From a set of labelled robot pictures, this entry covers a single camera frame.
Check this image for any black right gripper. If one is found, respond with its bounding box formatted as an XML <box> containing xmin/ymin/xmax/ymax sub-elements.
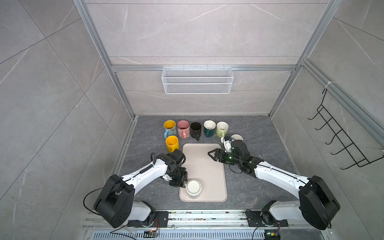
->
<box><xmin>207</xmin><ymin>148</ymin><xmax>243</xmax><ymax>167</ymax></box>

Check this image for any white mug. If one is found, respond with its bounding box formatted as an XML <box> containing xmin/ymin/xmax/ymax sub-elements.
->
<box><xmin>186</xmin><ymin>180</ymin><xmax>202</xmax><ymax>199</ymax></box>

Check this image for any grey mug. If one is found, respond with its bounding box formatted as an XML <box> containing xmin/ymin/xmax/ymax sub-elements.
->
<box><xmin>231</xmin><ymin>134</ymin><xmax>244</xmax><ymax>141</ymax></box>

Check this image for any light green mug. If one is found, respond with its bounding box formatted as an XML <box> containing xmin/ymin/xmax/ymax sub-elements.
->
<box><xmin>216</xmin><ymin>121</ymin><xmax>229</xmax><ymax>138</ymax></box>

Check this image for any dark green mug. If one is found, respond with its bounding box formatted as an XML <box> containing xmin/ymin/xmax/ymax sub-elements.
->
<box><xmin>204</xmin><ymin>120</ymin><xmax>216</xmax><ymax>138</ymax></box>

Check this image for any black mug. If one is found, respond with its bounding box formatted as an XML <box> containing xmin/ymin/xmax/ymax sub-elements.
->
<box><xmin>190</xmin><ymin>122</ymin><xmax>202</xmax><ymax>141</ymax></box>

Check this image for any pink patterned mug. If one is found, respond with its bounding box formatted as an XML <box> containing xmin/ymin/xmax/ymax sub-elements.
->
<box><xmin>177</xmin><ymin>120</ymin><xmax>190</xmax><ymax>139</ymax></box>

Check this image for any blue mug yellow inside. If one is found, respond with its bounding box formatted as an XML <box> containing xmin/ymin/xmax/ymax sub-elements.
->
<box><xmin>164</xmin><ymin>120</ymin><xmax>178</xmax><ymax>140</ymax></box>

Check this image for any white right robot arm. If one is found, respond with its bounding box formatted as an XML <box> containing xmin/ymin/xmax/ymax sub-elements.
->
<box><xmin>208</xmin><ymin>139</ymin><xmax>341</xmax><ymax>230</ymax></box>

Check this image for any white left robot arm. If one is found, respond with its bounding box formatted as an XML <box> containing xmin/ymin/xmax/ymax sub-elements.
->
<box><xmin>94</xmin><ymin>149</ymin><xmax>188</xmax><ymax>228</ymax></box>

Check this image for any beige tray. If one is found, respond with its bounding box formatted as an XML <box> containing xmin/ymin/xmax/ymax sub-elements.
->
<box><xmin>179</xmin><ymin>144</ymin><xmax>228</xmax><ymax>203</ymax></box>

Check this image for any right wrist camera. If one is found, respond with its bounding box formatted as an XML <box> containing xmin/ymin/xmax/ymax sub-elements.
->
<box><xmin>221</xmin><ymin>136</ymin><xmax>233</xmax><ymax>153</ymax></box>

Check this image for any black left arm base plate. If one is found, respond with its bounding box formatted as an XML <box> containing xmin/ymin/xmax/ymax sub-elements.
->
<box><xmin>128</xmin><ymin>211</ymin><xmax>169</xmax><ymax>228</ymax></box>

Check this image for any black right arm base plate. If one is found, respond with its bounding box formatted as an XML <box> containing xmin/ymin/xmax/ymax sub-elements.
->
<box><xmin>245</xmin><ymin>210</ymin><xmax>289</xmax><ymax>227</ymax></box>

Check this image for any white wire mesh basket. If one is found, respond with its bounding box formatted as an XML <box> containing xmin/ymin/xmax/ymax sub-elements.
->
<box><xmin>162</xmin><ymin>67</ymin><xmax>234</xmax><ymax>95</ymax></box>

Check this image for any black wire hook rack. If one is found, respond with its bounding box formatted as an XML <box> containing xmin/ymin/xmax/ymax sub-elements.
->
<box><xmin>308</xmin><ymin>89</ymin><xmax>384</xmax><ymax>171</ymax></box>

